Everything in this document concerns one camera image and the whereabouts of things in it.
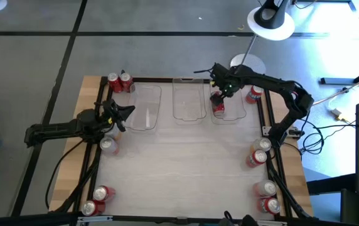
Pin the black table-level camera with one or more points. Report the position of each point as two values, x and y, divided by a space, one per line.
239 220

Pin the black desk leg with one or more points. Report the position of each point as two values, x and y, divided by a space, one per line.
336 81

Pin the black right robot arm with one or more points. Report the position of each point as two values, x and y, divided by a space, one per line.
270 82

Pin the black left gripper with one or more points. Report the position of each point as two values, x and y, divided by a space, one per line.
109 114

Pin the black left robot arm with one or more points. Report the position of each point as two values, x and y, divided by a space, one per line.
57 128

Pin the red strawberry Fanta can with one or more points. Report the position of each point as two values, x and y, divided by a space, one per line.
256 158
102 193
270 205
254 94

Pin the silver and red soda can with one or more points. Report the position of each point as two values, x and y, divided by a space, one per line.
265 188
108 145

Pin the silver and orange soda can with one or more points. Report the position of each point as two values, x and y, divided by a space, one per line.
116 135
262 144

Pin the clear plastic bin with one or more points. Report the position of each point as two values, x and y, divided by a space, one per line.
189 100
237 108
148 103

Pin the grey round-base pole stand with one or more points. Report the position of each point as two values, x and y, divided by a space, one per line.
250 62

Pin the clear plastic container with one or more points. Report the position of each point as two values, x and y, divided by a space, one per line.
154 80

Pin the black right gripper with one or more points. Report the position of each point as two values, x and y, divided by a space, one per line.
225 81

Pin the white yellow power adapter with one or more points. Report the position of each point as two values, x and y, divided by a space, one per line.
336 113

